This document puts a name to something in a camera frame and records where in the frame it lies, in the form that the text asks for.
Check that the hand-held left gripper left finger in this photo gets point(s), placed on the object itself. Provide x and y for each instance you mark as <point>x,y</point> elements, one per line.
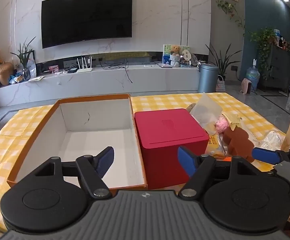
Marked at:
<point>104,161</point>

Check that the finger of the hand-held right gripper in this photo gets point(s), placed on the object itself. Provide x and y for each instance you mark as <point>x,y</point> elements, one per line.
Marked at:
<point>265,155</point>

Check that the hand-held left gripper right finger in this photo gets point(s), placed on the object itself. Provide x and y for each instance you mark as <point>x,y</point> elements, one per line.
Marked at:
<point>187,161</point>

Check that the brown felt toy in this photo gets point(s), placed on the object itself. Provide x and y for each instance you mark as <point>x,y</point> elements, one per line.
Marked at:
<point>237,142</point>

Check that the orange cardboard box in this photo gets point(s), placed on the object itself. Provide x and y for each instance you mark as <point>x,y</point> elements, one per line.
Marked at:
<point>97,120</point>

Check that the clear plastic bag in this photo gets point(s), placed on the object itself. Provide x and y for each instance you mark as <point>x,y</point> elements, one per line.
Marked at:
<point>272,138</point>

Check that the yellow snack packet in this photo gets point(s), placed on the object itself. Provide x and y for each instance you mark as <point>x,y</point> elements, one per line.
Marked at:
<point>213,146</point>

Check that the red box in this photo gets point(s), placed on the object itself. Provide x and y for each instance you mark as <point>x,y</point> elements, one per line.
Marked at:
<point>165,135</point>

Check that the yellow cleaning cloth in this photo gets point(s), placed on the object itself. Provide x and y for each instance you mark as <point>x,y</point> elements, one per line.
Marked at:
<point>235,123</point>

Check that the pink crochet pouch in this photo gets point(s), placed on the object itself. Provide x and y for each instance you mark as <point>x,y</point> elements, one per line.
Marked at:
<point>221,125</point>

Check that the tan plush toy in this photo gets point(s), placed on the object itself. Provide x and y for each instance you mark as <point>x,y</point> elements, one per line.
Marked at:
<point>191,107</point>

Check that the white mesh bag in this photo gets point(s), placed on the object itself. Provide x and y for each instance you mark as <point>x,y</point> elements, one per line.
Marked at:
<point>205,107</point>

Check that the pink heater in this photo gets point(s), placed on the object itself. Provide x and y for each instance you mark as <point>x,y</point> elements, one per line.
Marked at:
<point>247,86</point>

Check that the marble television console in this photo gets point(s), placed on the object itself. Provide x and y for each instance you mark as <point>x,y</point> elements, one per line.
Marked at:
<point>97,82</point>

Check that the blue water jug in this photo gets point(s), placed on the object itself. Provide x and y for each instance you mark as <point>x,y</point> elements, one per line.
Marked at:
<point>252,76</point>

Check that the small woven bag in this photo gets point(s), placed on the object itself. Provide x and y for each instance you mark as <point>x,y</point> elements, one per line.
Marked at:
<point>220,85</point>

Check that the grey trash can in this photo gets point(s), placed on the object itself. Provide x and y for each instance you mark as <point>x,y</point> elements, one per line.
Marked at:
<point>207,78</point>

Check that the grey cabinet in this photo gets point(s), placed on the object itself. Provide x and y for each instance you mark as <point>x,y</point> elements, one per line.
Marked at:
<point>282,67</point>

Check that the white router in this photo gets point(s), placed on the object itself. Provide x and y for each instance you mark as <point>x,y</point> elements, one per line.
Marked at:
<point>84,68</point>

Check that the tall leafy potted plant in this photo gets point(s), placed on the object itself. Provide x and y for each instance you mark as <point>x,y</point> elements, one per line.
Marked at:
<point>222,60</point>

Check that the white round fan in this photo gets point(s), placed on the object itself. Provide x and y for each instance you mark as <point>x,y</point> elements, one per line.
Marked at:
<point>186,56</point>

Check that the teddy bear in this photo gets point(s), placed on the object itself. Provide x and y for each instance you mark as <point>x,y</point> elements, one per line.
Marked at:
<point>175,55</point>

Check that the printed photo board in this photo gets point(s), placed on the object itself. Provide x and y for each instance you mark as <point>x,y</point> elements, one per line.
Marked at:
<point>166,55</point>

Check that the trailing green plant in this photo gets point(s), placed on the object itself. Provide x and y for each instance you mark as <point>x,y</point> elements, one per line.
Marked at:
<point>263,42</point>

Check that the clear water bottle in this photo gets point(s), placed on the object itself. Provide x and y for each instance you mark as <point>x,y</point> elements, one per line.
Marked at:
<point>31,67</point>

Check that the gold vase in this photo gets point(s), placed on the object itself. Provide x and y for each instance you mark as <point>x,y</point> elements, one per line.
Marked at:
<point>5,73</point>

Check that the green potted plant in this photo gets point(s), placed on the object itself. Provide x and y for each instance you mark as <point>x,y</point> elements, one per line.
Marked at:
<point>23,55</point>

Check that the black television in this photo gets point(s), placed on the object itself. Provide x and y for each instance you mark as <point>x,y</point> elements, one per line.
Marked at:
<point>84,15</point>

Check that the hanging vine plant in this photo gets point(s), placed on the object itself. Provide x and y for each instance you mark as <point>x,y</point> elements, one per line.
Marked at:
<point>228,7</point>

